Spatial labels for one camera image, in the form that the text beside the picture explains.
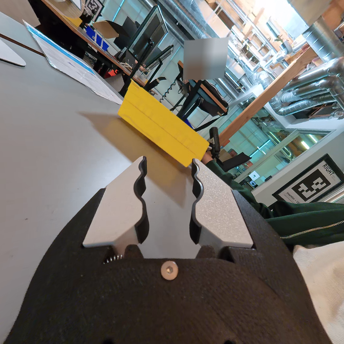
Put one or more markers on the person's white pants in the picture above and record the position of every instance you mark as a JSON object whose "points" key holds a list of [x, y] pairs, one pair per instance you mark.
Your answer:
{"points": [[322, 282]]}

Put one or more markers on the black legged workbench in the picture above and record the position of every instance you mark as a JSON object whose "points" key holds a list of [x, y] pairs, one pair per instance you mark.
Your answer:
{"points": [[212, 99]]}

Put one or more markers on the silver ventilation ducts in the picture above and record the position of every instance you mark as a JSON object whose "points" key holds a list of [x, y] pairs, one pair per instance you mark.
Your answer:
{"points": [[309, 102]]}

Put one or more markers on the laminated paper sheet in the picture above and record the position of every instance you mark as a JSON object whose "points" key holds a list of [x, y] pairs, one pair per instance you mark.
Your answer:
{"points": [[70, 61]]}

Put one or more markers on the wooden workbench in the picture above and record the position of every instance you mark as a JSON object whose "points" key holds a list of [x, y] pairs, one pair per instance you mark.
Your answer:
{"points": [[129, 72]]}

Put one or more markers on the instruction sheet on stand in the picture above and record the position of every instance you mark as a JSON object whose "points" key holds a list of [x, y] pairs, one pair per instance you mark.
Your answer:
{"points": [[10, 55]]}

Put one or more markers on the black computer monitor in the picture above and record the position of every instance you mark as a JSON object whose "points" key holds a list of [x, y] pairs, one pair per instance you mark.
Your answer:
{"points": [[161, 57], [147, 35]]}

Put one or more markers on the black framed marker sign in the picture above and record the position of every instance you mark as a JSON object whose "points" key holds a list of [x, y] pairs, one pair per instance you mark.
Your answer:
{"points": [[311, 185]]}

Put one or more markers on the person's right forearm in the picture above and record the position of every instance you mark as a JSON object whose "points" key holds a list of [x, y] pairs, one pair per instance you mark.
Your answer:
{"points": [[236, 185]]}

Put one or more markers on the person's right hand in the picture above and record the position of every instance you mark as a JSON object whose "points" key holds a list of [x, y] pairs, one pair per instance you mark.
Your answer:
{"points": [[207, 159]]}

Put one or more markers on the blue plastic bin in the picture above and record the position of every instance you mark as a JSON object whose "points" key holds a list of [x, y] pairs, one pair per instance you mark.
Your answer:
{"points": [[97, 39]]}

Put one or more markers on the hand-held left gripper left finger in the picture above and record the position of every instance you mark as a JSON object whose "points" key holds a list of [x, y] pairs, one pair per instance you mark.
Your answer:
{"points": [[118, 209]]}

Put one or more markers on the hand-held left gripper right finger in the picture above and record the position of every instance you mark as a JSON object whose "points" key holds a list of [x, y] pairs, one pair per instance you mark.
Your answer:
{"points": [[223, 215]]}

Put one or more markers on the wooden post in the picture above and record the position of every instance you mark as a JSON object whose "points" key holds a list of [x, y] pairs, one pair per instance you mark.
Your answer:
{"points": [[268, 94]]}

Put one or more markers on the yellow plastic bin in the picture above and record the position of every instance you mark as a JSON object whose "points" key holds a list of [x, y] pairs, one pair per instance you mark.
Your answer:
{"points": [[161, 126]]}

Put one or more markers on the white fiducial marker sign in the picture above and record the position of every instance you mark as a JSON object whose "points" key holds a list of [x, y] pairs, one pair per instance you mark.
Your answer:
{"points": [[94, 6]]}

